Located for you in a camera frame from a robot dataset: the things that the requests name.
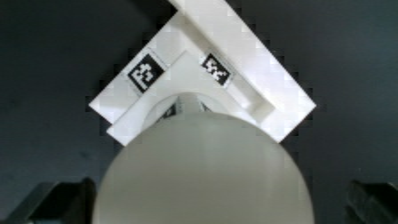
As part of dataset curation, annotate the white lamp base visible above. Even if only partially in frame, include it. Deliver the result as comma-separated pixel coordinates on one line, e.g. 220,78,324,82
91,0,316,144

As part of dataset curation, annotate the white lamp bulb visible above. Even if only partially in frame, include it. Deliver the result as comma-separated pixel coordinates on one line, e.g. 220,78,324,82
93,94,315,224

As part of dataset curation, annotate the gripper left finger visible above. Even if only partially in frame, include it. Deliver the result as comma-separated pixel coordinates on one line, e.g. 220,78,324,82
4,177,96,224

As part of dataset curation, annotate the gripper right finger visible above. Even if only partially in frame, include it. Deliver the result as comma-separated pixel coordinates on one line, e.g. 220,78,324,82
345,180,398,224

